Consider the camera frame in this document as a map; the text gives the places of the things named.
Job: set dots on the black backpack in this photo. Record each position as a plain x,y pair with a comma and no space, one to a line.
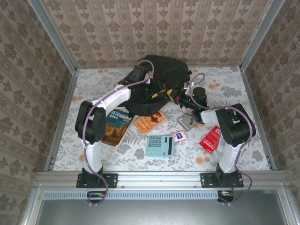
164,70

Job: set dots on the orange paperback book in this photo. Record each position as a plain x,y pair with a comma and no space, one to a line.
150,122

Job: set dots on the pink tissue pack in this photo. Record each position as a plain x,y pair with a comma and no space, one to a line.
178,137

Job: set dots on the red box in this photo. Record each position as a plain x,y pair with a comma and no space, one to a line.
209,139

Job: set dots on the teal calculator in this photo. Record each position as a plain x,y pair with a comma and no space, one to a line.
155,145

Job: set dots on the blue landscape cover book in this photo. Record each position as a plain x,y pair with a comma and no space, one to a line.
117,131

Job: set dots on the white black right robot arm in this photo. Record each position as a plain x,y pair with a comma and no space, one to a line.
228,157

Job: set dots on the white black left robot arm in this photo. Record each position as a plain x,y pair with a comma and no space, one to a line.
92,154

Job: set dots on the grey metal sheet panel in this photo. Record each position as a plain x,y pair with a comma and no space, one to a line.
159,213

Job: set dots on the thin aluminium frame rail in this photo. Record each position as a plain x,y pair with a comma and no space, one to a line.
211,66

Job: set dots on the aluminium frame side rail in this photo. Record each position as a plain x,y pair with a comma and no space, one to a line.
72,79
250,93

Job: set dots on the aluminium mounting rail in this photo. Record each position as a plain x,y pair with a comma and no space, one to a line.
159,179

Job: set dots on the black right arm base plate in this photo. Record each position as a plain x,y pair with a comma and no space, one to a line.
207,180

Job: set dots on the aluminium frame post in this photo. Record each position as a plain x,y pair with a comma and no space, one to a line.
52,35
262,35

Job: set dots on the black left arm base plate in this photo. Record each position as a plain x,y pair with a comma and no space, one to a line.
110,180

